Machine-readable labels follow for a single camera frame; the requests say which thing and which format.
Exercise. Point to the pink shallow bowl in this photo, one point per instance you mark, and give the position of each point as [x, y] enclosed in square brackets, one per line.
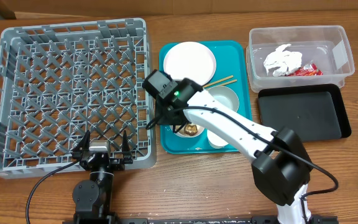
[181, 134]

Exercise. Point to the grey dish rack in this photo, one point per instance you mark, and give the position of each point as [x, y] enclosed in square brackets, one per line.
[59, 81]

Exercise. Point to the large white plate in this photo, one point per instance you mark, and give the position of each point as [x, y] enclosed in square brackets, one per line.
[191, 60]

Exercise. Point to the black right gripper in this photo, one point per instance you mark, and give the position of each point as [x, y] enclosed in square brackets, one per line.
[165, 116]

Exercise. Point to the grey bowl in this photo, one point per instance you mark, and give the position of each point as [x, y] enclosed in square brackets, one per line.
[225, 96]

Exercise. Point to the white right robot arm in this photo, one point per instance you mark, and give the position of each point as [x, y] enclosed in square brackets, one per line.
[280, 163]

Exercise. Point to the brown food scrap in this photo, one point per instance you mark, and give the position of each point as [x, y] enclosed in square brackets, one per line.
[190, 129]

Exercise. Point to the clear plastic waste bin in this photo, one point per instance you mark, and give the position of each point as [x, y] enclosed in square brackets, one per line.
[326, 46]

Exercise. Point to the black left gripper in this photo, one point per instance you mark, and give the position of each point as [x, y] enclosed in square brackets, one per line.
[119, 163]

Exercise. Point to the white cup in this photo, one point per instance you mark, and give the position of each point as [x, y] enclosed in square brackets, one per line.
[215, 141]

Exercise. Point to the white paper napkin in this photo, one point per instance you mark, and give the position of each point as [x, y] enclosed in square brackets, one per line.
[282, 62]

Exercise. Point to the teal plastic tray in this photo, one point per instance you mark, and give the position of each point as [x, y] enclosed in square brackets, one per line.
[230, 60]

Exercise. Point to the black tray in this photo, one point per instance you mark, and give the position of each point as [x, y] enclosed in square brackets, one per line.
[314, 112]

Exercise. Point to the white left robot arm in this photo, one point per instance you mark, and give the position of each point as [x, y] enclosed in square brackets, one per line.
[92, 197]

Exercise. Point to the wooden chopstick upper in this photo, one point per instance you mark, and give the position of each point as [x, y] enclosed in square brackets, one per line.
[218, 81]

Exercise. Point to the red strawberry cake wrapper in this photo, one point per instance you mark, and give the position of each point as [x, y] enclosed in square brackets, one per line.
[310, 69]

